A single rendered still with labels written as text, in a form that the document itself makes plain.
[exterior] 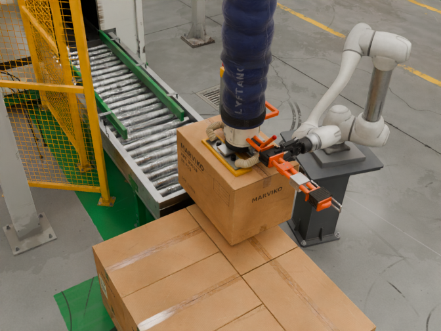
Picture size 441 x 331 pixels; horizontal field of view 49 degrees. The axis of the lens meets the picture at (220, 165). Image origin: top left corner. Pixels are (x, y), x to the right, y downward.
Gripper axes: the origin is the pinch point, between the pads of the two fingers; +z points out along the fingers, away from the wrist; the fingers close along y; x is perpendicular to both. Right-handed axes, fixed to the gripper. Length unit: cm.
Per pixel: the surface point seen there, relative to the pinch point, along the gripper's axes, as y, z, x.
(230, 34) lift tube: -54, 11, 26
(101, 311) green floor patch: 120, 84, 45
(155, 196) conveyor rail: 61, 34, 63
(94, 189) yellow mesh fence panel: 107, 50, 138
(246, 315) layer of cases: 66, 32, -31
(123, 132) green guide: 59, 25, 131
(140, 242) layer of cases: 66, 56, 39
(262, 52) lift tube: -47.1, -0.1, 16.5
